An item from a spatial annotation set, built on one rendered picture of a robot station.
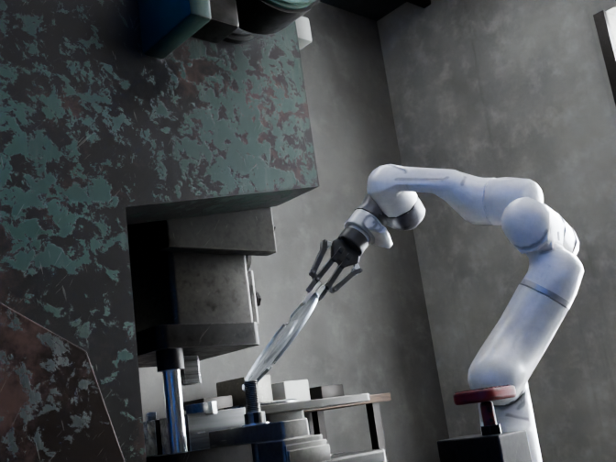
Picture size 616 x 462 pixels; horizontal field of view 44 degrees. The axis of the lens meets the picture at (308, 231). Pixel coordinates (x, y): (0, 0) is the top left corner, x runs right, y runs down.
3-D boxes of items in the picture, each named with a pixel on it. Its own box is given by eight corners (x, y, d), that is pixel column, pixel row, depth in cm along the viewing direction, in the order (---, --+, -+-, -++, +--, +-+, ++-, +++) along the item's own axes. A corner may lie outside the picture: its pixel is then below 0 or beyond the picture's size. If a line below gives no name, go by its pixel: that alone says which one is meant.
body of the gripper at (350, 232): (364, 249, 201) (345, 276, 197) (339, 229, 200) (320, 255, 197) (375, 242, 194) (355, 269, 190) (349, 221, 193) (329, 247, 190)
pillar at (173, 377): (181, 452, 95) (170, 339, 98) (191, 451, 93) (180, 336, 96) (166, 455, 93) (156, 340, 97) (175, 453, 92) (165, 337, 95)
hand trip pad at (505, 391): (491, 448, 98) (480, 389, 100) (532, 445, 94) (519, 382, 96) (457, 456, 94) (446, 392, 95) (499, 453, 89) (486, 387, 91)
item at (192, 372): (186, 386, 109) (183, 359, 110) (205, 381, 105) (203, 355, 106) (167, 388, 107) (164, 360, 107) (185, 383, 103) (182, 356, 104)
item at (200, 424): (187, 449, 112) (184, 417, 113) (248, 442, 101) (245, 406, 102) (132, 457, 106) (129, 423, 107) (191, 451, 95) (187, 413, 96)
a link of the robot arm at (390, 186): (511, 201, 182) (404, 209, 204) (479, 143, 173) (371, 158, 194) (496, 236, 177) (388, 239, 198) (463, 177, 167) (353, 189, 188)
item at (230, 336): (186, 380, 118) (183, 345, 119) (266, 362, 103) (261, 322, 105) (88, 389, 107) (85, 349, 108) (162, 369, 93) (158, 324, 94)
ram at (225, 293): (220, 341, 121) (201, 164, 128) (280, 324, 110) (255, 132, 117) (120, 346, 109) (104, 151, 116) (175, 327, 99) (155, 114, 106)
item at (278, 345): (234, 411, 173) (231, 409, 173) (255, 361, 201) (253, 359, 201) (313, 318, 166) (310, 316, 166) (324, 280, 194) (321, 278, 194)
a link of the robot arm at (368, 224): (349, 214, 203) (338, 229, 201) (367, 200, 191) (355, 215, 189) (385, 244, 204) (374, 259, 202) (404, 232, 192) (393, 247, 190)
